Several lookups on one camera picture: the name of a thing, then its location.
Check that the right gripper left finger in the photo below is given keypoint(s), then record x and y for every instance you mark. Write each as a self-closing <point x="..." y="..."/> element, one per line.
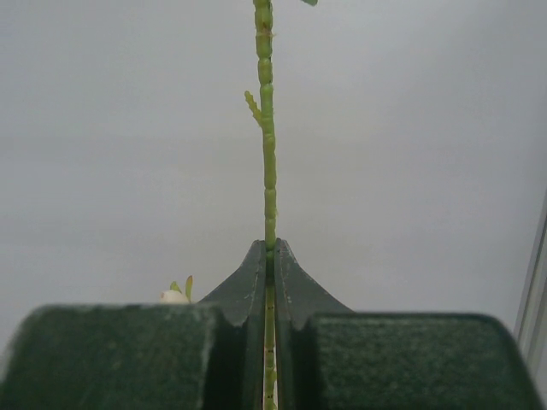
<point x="203" y="355"/>

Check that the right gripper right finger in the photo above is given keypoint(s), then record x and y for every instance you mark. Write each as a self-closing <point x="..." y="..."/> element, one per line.
<point x="331" y="357"/>

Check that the pale pink flower stem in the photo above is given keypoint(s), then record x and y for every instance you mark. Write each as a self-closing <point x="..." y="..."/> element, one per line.
<point x="178" y="294"/>

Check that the peach flower stem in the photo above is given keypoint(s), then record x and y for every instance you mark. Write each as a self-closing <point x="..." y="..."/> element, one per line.
<point x="263" y="113"/>

